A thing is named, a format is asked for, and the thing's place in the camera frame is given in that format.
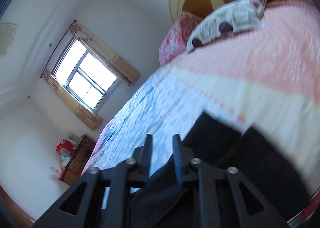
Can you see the white box on desk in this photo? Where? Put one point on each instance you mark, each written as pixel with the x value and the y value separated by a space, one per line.
pixel 56 170

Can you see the red gift bag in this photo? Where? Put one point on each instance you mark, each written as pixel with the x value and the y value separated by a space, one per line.
pixel 65 147

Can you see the white dotted pillow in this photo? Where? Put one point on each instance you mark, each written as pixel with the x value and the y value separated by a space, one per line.
pixel 229 19

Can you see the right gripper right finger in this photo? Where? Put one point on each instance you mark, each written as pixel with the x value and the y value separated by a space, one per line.
pixel 222 198

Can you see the pink floral folded blanket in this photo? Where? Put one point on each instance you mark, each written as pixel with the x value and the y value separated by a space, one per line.
pixel 176 39

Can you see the black pants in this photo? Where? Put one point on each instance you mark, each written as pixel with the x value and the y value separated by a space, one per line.
pixel 163 203

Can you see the left beige curtain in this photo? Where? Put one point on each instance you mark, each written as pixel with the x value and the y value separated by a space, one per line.
pixel 90 119

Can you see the window with metal frame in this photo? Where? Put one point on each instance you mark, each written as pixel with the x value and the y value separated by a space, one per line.
pixel 84 76

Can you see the beige curtain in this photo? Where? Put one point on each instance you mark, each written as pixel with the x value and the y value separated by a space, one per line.
pixel 111 59
pixel 90 119

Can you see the light blue tissue box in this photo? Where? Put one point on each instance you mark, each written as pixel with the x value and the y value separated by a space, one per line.
pixel 65 159

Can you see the right beige curtain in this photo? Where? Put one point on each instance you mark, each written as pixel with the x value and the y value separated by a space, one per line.
pixel 111 59

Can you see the pink blue patchwork bedspread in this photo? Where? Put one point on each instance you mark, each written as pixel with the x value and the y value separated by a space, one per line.
pixel 267 79

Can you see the brown wooden desk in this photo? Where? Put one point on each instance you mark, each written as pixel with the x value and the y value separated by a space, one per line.
pixel 73 170

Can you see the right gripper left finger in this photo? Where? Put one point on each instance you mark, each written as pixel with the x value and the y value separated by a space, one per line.
pixel 101 198

